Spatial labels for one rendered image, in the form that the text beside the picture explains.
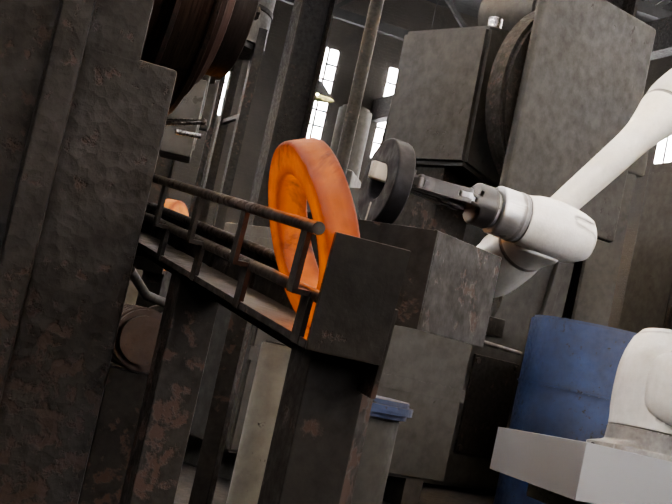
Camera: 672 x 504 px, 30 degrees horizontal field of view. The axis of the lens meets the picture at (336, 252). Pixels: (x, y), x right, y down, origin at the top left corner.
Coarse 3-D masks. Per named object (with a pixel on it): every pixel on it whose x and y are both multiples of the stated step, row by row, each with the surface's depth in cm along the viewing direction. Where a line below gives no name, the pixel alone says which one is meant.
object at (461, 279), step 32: (384, 224) 174; (416, 256) 170; (448, 256) 172; (480, 256) 180; (416, 288) 169; (448, 288) 174; (480, 288) 181; (416, 320) 168; (448, 320) 175; (480, 320) 183; (352, 448) 182; (352, 480) 183
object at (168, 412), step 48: (192, 288) 167; (192, 336) 167; (192, 384) 167; (288, 384) 119; (336, 384) 116; (144, 432) 166; (288, 432) 116; (336, 432) 116; (144, 480) 165; (288, 480) 114; (336, 480) 116
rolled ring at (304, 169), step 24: (288, 144) 117; (312, 144) 116; (288, 168) 118; (312, 168) 112; (336, 168) 113; (288, 192) 123; (312, 192) 112; (336, 192) 111; (312, 216) 113; (336, 216) 111; (288, 240) 125; (288, 264) 124; (312, 264) 125; (312, 312) 118
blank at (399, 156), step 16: (384, 144) 214; (400, 144) 208; (384, 160) 212; (400, 160) 206; (400, 176) 205; (368, 192) 214; (384, 192) 207; (400, 192) 205; (368, 208) 212; (384, 208) 206; (400, 208) 206
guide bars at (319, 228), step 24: (192, 192) 154; (216, 192) 144; (144, 216) 187; (192, 216) 152; (240, 216) 133; (264, 216) 124; (288, 216) 117; (192, 240) 151; (240, 240) 132; (240, 264) 132; (240, 288) 133; (288, 288) 113; (312, 288) 113
